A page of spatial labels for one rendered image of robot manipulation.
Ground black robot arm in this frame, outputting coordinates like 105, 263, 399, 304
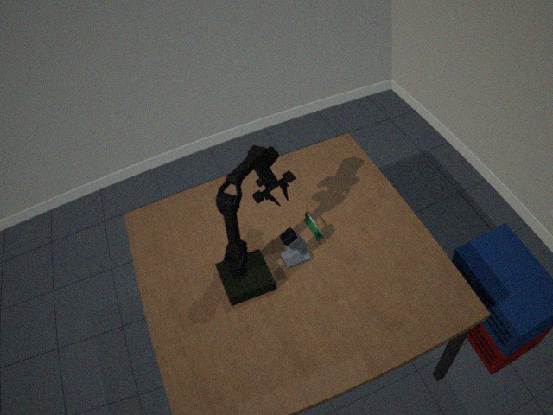
216, 145, 279, 280

